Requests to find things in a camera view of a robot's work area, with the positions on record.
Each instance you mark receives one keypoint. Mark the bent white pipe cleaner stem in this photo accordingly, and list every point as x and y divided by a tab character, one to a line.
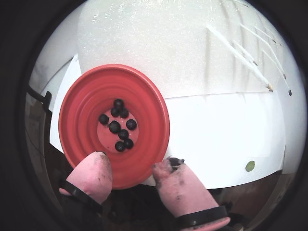
269	45

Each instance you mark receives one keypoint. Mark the green leaf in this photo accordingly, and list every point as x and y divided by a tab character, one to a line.
250	166

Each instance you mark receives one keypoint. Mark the pink tipped gripper finger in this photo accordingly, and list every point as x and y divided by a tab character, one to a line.
89	178
185	192

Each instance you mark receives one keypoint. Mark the thick white pipe cleaner stem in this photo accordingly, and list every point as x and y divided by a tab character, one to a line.
235	54

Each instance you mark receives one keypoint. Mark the white paper sheet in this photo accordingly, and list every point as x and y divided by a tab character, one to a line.
216	132

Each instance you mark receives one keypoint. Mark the red collapsible silicone cup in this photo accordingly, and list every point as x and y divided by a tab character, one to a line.
79	108

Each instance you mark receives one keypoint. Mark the white foam board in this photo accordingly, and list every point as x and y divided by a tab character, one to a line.
144	48

